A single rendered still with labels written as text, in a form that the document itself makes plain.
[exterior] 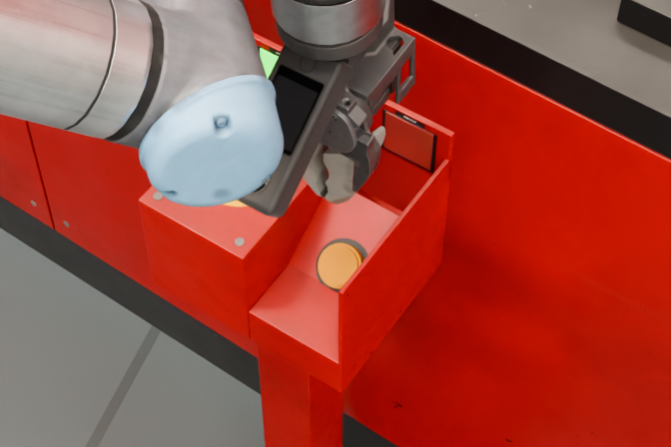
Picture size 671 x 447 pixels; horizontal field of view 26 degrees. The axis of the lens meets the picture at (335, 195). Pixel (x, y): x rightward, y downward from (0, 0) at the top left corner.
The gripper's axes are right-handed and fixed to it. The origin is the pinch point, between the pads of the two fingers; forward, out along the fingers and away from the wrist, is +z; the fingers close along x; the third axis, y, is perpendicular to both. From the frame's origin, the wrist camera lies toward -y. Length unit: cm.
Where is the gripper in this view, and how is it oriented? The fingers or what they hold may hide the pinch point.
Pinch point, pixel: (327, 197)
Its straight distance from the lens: 110.6
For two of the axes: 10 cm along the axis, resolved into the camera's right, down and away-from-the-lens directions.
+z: 0.5, 5.5, 8.3
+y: 5.6, -7.1, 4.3
